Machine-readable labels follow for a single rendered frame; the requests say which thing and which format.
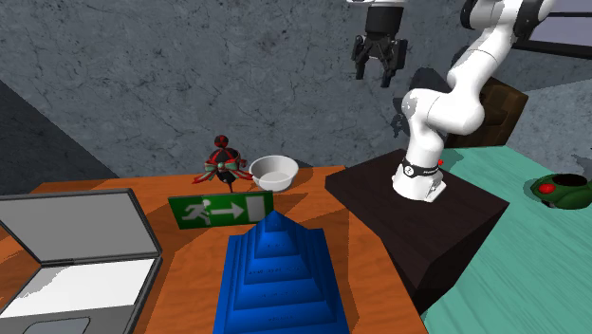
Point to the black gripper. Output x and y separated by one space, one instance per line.
383 23

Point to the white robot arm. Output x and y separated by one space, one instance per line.
455 111

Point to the brown armchair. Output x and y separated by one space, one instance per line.
499 111

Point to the white bowl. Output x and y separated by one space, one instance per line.
273 173

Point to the dark robot stand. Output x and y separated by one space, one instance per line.
425 222

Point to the black ornament with striped ribbon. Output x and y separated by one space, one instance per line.
224 164

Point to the green exit sign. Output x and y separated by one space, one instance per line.
219 211

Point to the green robot vacuum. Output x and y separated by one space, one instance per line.
562 192

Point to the blue stepped pyramid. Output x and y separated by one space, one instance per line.
277 282

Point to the grey laptop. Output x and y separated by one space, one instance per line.
74 259

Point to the window with dark frame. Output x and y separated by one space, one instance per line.
562 32

